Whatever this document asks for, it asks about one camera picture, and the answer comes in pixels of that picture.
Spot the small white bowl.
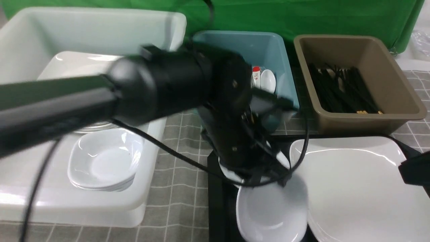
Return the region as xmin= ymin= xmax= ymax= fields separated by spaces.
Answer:
xmin=235 ymin=174 xmax=308 ymax=242
xmin=218 ymin=150 xmax=296 ymax=189

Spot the large white square plate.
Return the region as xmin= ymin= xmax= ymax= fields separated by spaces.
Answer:
xmin=296 ymin=136 xmax=430 ymax=242

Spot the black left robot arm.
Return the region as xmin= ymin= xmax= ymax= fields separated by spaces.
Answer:
xmin=1 ymin=43 xmax=296 ymax=187

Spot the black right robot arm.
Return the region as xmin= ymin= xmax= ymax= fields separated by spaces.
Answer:
xmin=398 ymin=151 xmax=430 ymax=187

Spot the pile of white spoons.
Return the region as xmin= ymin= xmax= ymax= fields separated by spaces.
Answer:
xmin=260 ymin=69 xmax=276 ymax=93

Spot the red capped white tube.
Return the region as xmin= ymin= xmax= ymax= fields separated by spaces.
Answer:
xmin=252 ymin=66 xmax=261 ymax=88

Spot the black serving tray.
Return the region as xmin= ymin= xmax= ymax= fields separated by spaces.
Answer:
xmin=207 ymin=134 xmax=421 ymax=242

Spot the teal plastic bin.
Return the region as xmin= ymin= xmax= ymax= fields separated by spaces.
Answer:
xmin=190 ymin=30 xmax=300 ymax=132

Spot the grey checked tablecloth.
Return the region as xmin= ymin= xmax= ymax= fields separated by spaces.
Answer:
xmin=0 ymin=67 xmax=429 ymax=242

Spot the stack of small white bowls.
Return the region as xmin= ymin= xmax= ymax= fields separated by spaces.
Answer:
xmin=67 ymin=128 xmax=145 ymax=192

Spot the pile of black chopsticks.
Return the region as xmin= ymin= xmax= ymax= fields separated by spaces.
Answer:
xmin=308 ymin=63 xmax=383 ymax=114

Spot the stack of white square plates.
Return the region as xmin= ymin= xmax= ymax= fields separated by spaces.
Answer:
xmin=37 ymin=51 xmax=125 ymax=133

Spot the brown plastic bin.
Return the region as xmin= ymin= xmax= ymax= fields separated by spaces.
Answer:
xmin=294 ymin=34 xmax=427 ymax=134

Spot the green backdrop cloth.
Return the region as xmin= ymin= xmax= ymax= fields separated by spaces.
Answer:
xmin=1 ymin=0 xmax=424 ymax=53

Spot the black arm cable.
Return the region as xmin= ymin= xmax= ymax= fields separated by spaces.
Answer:
xmin=18 ymin=118 xmax=309 ymax=242

